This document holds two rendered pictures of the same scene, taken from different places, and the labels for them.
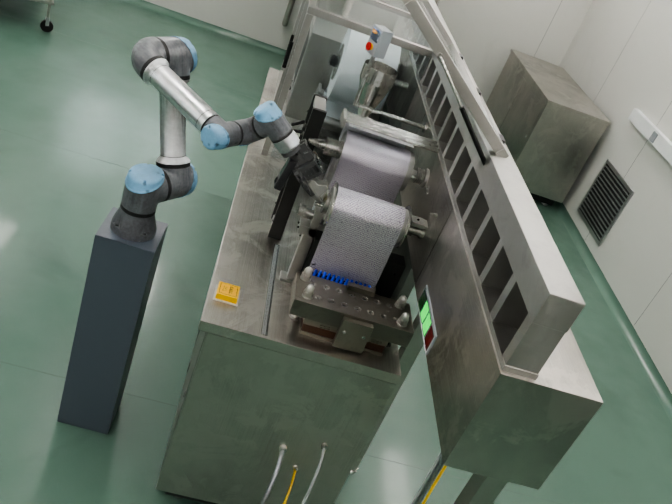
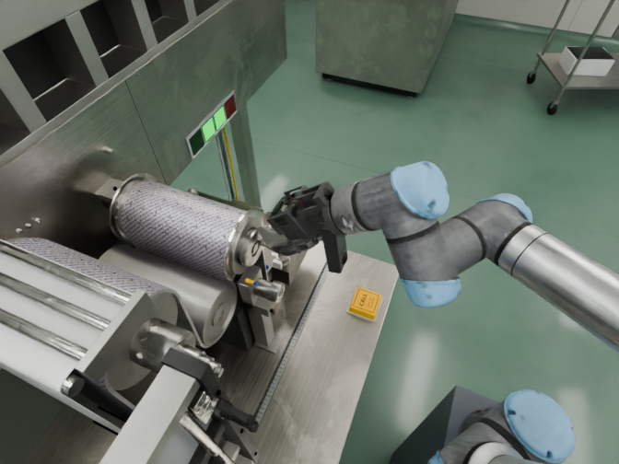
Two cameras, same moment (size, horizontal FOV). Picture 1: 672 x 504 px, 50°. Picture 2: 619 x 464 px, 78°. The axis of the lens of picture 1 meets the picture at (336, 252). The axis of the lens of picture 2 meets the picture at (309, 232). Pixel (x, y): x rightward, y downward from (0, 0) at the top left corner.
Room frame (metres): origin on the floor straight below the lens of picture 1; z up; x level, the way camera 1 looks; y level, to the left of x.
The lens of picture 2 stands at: (2.38, 0.43, 1.84)
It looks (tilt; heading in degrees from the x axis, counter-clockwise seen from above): 51 degrees down; 214
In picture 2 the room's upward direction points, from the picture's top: straight up
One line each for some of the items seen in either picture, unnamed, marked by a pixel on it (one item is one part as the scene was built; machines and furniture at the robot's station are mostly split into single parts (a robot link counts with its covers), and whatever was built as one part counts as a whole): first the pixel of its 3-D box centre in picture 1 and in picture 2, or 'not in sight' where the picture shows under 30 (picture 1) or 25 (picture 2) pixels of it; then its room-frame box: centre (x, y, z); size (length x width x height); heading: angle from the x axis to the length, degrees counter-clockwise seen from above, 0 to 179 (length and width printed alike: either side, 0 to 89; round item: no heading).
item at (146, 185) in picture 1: (144, 187); (525, 431); (2.03, 0.67, 1.07); 0.13 x 0.12 x 0.14; 155
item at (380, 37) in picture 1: (377, 41); not in sight; (2.62, 0.16, 1.66); 0.07 x 0.07 x 0.10; 38
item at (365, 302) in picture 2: (227, 292); (365, 302); (1.88, 0.27, 0.91); 0.07 x 0.07 x 0.02; 11
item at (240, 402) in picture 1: (287, 256); not in sight; (3.01, 0.21, 0.43); 2.52 x 0.64 x 0.86; 11
